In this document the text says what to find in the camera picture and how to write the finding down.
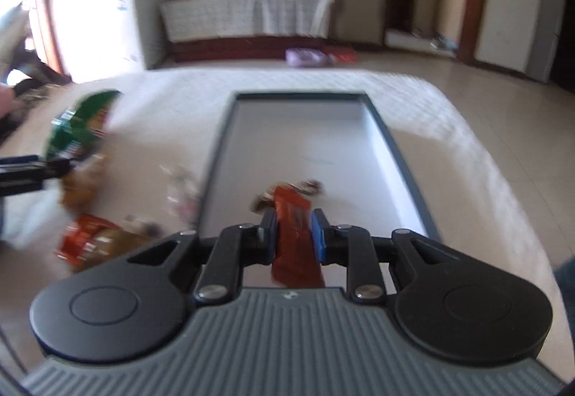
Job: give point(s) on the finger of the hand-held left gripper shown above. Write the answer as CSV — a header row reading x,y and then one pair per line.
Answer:
x,y
27,178

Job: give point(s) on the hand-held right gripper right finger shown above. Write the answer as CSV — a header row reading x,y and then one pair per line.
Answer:
x,y
320,239

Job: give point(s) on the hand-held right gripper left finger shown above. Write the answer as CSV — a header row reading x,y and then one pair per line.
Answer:
x,y
269,239

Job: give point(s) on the orange snack packet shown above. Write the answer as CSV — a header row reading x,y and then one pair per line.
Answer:
x,y
292,239

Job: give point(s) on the green snack bag checkered edge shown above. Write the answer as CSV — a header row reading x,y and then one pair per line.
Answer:
x,y
83,122

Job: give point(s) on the red brown snack packet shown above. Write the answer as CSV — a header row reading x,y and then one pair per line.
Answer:
x,y
94,241

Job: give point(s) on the grey box with white inside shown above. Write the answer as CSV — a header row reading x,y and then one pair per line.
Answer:
x,y
310,144

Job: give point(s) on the clear wrappers in box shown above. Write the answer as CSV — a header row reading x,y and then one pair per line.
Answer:
x,y
310,187

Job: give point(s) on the yellow snack bag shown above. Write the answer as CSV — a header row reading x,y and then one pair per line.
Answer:
x,y
83,185

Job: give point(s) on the clear wrapped candy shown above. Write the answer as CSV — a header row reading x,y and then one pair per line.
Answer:
x,y
184,194

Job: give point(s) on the white chest freezer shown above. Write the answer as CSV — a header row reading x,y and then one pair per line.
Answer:
x,y
99,23

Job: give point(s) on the pink slipper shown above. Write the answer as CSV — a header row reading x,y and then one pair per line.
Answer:
x,y
343,57

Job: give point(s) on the dark red television cabinet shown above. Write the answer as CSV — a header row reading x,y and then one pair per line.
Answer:
x,y
251,48

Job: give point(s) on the white cabinet cloth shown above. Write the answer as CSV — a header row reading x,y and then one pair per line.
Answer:
x,y
247,14

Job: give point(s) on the person's leg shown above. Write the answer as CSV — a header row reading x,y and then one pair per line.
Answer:
x,y
567,283

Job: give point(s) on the wooden kitchen counter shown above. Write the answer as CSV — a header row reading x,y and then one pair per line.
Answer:
x,y
451,14

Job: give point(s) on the grey refrigerator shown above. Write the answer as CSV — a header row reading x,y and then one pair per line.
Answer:
x,y
546,23

